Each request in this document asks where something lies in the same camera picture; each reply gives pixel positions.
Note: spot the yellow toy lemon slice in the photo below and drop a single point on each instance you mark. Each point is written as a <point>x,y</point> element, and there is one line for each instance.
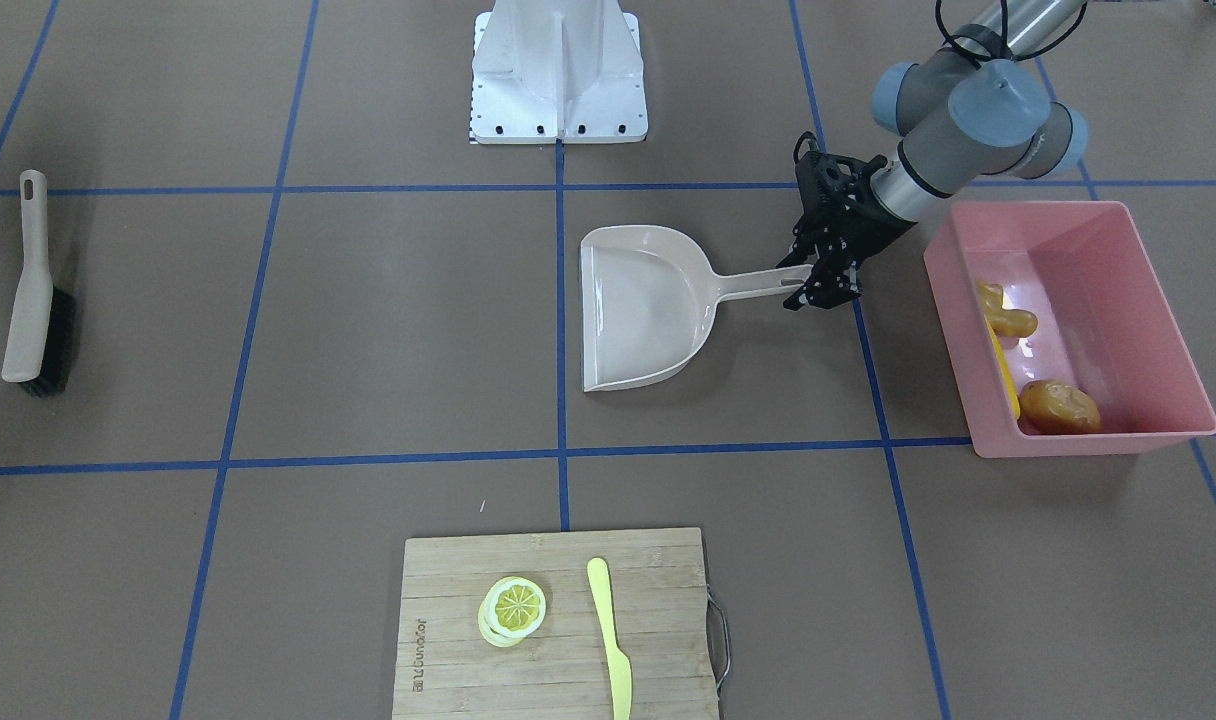
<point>512,610</point>

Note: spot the pink plastic bin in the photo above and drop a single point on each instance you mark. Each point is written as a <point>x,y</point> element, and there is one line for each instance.
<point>1104,325</point>

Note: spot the beige plastic dustpan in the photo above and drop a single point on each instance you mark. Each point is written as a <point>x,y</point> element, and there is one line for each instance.
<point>649,298</point>

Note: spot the orange toy potato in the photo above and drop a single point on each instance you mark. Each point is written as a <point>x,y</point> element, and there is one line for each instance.
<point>1058,408</point>

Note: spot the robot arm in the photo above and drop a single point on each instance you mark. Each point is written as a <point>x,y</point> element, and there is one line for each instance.
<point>969,110</point>

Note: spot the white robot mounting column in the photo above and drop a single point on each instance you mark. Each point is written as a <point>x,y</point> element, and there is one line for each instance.
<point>557,72</point>

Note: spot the beige hand brush black bristles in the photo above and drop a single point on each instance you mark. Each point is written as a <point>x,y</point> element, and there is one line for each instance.
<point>41,328</point>

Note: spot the wooden cutting board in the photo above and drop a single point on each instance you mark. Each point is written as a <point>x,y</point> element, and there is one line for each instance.
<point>446,670</point>

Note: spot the yellow toy knife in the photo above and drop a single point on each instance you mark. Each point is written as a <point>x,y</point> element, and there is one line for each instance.
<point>620,672</point>

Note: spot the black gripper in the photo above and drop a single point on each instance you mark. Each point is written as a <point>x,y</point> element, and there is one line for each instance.
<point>865,227</point>

